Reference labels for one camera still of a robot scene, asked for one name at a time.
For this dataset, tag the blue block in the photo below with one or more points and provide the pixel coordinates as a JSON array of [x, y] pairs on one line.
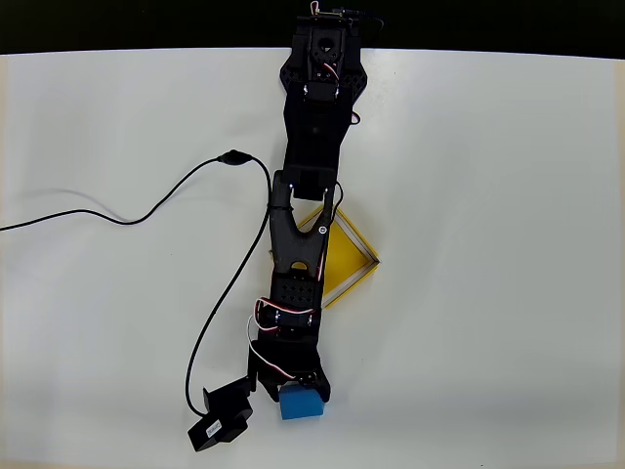
[[300, 405]]

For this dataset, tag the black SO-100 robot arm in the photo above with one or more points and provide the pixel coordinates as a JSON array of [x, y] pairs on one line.
[[312, 141]]

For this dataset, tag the yellow square tray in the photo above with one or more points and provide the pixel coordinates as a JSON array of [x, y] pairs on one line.
[[349, 254]]

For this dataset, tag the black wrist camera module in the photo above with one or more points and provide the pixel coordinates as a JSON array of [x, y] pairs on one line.
[[222, 415]]

